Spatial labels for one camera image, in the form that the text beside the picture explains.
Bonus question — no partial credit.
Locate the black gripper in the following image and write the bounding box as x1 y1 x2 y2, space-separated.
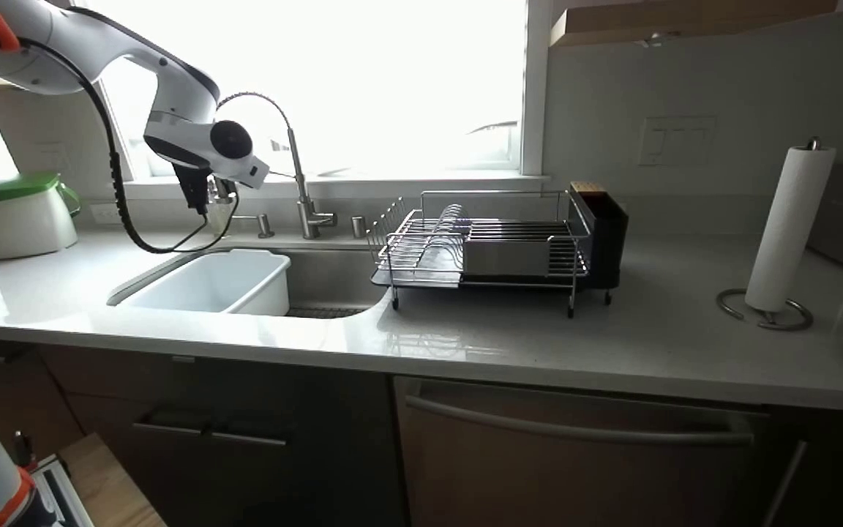
170 158 214 218

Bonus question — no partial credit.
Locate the chrome spring pull-down faucet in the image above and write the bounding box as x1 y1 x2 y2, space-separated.
211 88 338 243

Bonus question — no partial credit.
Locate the white plastic wash basin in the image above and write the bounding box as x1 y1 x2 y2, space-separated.
110 245 294 318

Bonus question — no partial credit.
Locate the stainless steel undermount sink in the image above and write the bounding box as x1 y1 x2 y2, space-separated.
101 243 395 325

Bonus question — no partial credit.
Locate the white container green lid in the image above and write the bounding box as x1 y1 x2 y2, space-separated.
0 169 84 262

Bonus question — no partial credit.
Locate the dark wood base cabinet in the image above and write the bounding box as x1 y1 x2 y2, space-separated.
0 334 406 527

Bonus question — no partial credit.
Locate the black utensil holder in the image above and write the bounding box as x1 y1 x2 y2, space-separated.
570 183 631 292

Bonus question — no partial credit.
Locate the black dishwasher front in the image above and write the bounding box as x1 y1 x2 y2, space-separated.
393 374 814 527

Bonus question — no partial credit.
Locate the metal paper towel holder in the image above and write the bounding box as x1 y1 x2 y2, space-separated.
713 138 820 334

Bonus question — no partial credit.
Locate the white paper towel roll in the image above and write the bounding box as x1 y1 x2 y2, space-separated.
741 141 840 314

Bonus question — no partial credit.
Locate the chrome wire dish rack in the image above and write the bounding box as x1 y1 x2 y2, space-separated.
372 183 600 318

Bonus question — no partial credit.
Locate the white wall outlet plate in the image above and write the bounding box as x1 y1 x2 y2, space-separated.
638 114 723 169

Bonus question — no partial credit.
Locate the wooden wall shelf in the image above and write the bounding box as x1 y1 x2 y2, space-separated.
546 0 843 50

